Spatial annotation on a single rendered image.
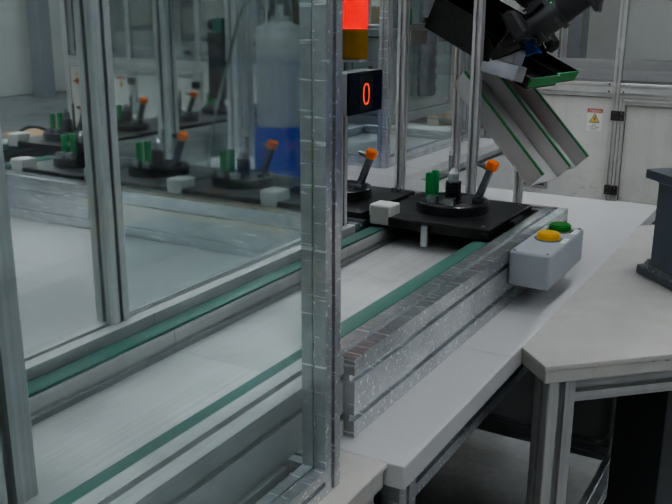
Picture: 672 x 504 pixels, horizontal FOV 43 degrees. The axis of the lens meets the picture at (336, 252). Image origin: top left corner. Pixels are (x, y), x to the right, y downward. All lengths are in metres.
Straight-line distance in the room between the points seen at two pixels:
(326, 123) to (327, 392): 0.27
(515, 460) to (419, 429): 1.74
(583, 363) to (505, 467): 1.48
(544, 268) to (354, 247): 0.33
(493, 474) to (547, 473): 1.34
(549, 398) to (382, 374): 0.33
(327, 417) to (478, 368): 0.40
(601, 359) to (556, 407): 0.10
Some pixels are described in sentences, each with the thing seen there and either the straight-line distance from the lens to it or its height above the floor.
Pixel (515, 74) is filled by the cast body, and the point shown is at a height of 1.22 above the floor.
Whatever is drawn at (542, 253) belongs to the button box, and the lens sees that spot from 1.45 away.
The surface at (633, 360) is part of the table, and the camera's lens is 1.33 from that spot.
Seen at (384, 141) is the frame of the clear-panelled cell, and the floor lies 0.95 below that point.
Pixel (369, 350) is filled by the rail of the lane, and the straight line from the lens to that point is 1.02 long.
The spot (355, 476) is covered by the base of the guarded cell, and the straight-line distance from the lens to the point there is 0.96.
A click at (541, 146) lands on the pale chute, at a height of 1.05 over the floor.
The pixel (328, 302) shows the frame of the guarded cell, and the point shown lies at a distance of 0.84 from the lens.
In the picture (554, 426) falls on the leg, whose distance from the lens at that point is 1.33.
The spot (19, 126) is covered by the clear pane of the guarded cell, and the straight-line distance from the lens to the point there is 0.54.
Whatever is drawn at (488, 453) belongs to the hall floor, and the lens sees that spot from 2.81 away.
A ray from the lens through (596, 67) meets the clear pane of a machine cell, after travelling 5.72.
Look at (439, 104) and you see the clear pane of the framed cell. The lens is 3.08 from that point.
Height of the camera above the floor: 1.35
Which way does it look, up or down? 16 degrees down
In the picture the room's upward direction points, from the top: straight up
